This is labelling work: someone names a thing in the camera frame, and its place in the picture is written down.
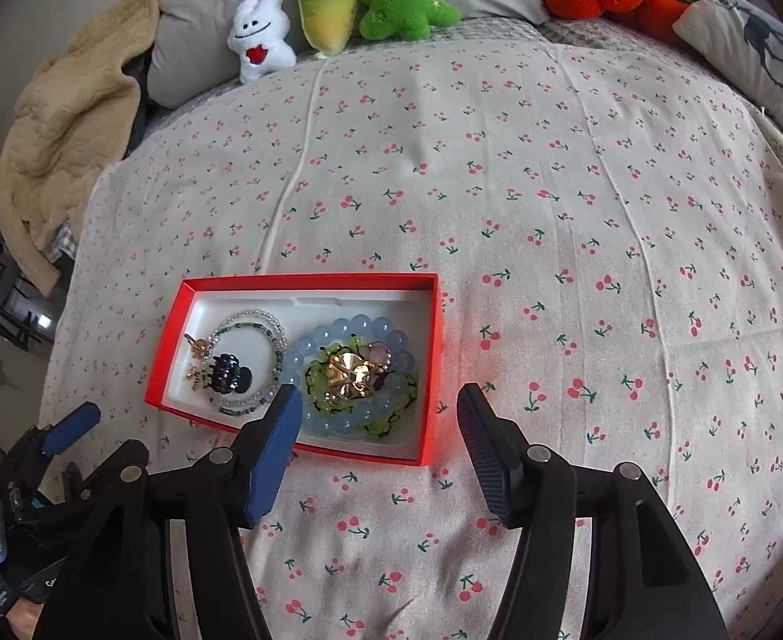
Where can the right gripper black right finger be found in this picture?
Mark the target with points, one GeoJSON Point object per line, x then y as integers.
{"type": "Point", "coordinates": [644, 581]}

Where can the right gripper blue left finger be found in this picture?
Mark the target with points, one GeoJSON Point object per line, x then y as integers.
{"type": "Point", "coordinates": [116, 580]}

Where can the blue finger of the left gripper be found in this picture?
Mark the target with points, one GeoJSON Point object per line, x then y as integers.
{"type": "Point", "coordinates": [70, 429]}
{"type": "Point", "coordinates": [130, 453]}

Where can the black flower hair clip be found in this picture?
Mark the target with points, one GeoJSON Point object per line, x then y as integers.
{"type": "Point", "coordinates": [225, 375]}

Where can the small gold charm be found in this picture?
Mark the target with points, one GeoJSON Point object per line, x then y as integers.
{"type": "Point", "coordinates": [200, 348]}

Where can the gold flower brooch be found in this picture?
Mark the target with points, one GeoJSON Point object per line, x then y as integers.
{"type": "Point", "coordinates": [354, 375]}

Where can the gold bow earring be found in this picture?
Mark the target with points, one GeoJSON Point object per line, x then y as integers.
{"type": "Point", "coordinates": [198, 376]}

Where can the red jewelry box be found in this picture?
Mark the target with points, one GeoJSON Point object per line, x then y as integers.
{"type": "Point", "coordinates": [285, 328]}

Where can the person's left hand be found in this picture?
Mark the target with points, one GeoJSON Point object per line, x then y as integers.
{"type": "Point", "coordinates": [23, 618]}

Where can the beige quilted blanket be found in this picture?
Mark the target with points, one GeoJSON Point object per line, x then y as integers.
{"type": "Point", "coordinates": [72, 121]}

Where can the cherry print bed sheet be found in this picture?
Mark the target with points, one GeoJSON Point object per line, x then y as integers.
{"type": "Point", "coordinates": [607, 228]}

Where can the white bunny plush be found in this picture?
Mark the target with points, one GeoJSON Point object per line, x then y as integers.
{"type": "Point", "coordinates": [258, 38]}

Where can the green radish plush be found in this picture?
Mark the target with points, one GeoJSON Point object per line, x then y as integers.
{"type": "Point", "coordinates": [327, 24]}

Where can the green tree plush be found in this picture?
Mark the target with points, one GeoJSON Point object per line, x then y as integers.
{"type": "Point", "coordinates": [409, 20]}

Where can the deer print pillow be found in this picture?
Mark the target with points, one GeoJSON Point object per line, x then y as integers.
{"type": "Point", "coordinates": [743, 43]}

